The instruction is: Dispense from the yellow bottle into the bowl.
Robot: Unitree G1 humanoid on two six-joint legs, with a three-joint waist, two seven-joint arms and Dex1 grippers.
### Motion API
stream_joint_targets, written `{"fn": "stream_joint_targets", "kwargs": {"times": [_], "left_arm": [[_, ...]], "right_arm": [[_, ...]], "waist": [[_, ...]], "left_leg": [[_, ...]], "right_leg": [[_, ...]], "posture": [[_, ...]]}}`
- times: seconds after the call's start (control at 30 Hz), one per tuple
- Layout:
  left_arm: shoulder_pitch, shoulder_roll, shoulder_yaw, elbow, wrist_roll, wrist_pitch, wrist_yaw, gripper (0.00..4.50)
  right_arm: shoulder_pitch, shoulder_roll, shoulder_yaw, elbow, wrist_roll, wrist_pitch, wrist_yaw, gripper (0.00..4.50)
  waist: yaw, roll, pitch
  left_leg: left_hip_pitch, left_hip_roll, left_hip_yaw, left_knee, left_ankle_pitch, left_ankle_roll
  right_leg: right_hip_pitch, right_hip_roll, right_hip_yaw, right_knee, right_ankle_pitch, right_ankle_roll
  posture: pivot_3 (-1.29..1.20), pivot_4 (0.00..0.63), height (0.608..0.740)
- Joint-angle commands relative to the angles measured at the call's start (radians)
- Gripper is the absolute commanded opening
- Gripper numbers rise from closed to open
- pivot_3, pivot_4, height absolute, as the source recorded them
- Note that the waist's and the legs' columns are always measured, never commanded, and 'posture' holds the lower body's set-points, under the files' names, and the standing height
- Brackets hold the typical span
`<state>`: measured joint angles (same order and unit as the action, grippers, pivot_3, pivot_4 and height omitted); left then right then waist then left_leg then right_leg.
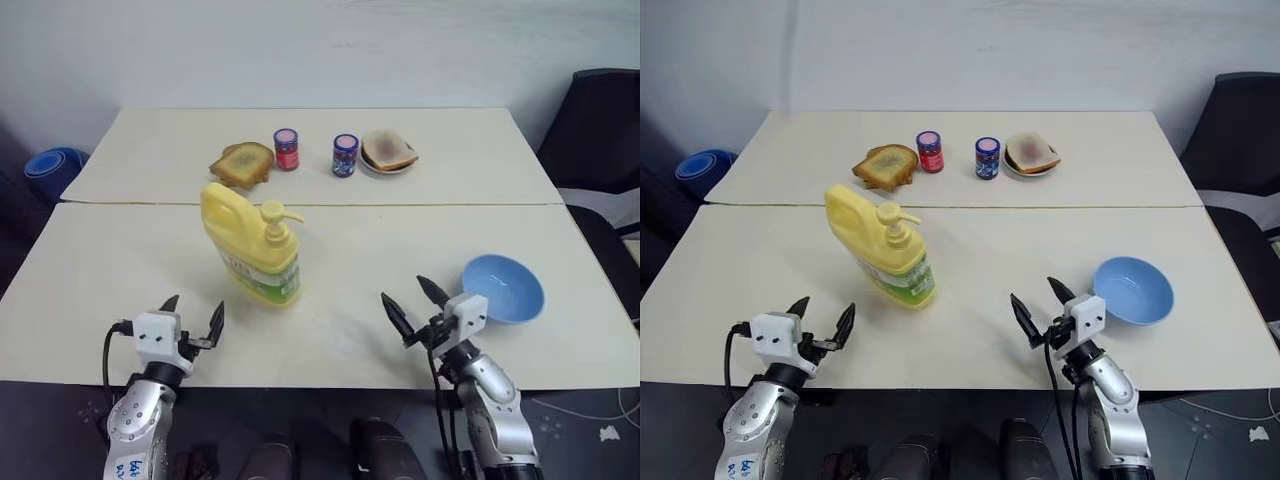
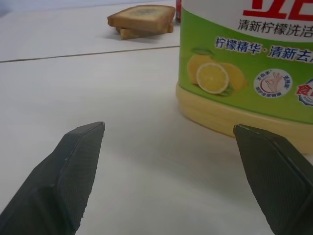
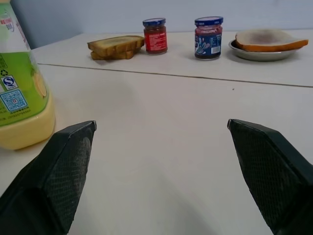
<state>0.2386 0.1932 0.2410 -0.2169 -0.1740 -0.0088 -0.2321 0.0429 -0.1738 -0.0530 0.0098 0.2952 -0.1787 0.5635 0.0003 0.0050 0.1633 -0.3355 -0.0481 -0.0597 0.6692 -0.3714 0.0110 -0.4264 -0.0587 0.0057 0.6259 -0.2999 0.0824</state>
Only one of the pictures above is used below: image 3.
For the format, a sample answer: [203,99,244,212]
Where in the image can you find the yellow bottle with green label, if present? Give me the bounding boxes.
[0,0,56,150]

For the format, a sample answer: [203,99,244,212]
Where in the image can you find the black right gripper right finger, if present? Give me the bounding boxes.
[226,118,313,235]

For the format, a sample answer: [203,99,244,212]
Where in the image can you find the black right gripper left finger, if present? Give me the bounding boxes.
[0,120,97,235]

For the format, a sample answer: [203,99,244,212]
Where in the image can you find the toasted bread slice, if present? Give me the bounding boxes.
[87,35,145,54]
[90,47,141,61]

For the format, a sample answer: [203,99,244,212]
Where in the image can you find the blue jam jar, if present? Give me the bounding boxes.
[194,16,224,61]

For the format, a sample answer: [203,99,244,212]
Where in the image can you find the silver metal plate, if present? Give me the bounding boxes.
[228,39,300,62]

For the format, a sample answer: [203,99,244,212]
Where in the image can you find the large bread slice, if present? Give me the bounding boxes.
[235,29,309,52]

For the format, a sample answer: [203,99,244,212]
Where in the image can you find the red jam jar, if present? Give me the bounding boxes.
[142,17,169,56]

